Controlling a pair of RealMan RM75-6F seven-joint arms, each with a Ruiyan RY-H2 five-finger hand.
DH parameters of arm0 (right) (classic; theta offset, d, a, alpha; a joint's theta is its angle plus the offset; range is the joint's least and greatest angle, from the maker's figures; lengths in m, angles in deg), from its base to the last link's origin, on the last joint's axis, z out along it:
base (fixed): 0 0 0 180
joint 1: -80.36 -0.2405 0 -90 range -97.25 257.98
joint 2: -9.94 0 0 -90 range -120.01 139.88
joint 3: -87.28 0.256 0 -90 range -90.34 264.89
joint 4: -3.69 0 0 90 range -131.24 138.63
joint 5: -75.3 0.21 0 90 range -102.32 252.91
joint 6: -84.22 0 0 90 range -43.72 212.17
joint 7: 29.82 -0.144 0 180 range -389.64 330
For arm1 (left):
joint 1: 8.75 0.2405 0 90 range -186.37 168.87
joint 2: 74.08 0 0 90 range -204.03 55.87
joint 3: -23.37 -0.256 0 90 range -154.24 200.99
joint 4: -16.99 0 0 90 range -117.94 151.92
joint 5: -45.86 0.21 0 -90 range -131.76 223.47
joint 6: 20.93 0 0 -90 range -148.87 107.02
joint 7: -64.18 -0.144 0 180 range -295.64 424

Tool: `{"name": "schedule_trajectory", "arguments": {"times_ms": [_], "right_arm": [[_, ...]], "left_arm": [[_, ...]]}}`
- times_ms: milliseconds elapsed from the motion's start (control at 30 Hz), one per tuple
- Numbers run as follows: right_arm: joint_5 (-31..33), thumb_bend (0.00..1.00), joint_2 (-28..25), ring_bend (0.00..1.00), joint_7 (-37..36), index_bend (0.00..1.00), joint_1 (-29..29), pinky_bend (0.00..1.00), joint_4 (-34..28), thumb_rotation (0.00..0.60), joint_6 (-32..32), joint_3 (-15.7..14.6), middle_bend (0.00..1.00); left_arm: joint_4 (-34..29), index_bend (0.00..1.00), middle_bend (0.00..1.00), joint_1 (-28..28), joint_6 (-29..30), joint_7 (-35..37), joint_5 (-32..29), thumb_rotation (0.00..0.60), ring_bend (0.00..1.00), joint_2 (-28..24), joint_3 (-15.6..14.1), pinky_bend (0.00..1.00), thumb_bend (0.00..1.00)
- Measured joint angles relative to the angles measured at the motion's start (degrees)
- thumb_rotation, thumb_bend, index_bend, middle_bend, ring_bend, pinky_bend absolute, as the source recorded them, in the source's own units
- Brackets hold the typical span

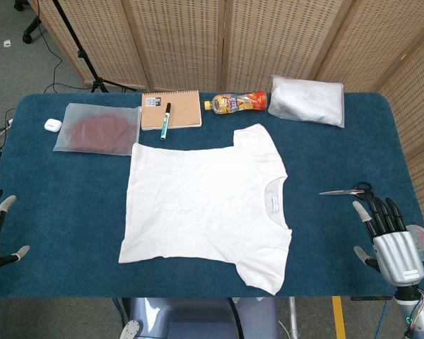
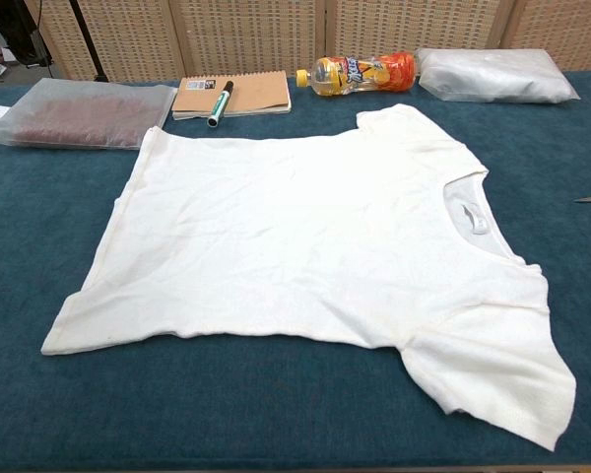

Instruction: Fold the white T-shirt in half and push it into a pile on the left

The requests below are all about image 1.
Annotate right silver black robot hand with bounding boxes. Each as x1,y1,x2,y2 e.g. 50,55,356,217
352,196,424,287

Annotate white t-shirt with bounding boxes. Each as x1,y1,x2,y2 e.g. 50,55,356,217
118,123,293,296

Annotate blue felt table cloth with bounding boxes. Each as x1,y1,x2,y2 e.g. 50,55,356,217
0,92,424,299

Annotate yellow floor tape strip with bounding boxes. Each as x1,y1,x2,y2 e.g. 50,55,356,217
331,296,346,339

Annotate white metal table leg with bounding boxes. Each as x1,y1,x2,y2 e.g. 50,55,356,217
288,297,300,339

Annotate frosted bag with maroon garment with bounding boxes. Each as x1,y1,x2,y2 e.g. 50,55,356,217
52,102,143,157

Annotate clear bag with white garment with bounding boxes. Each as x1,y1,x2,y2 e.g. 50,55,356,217
267,74,346,129

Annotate black tripod stand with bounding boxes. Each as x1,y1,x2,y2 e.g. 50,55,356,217
51,0,137,93

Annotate blue-grey robot torso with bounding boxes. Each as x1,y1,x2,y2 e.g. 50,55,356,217
122,297,280,339

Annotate green marker pen black cap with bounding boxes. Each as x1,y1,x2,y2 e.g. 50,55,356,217
159,102,173,141

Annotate black office chair base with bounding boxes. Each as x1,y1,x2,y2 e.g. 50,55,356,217
13,0,43,44

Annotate orange drink plastic bottle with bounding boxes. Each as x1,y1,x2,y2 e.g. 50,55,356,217
203,90,269,115

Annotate brown kraft spiral notebook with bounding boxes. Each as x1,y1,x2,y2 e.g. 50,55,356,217
141,90,203,131

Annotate black-handled steel scissors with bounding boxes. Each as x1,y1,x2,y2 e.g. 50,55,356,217
318,182,375,202

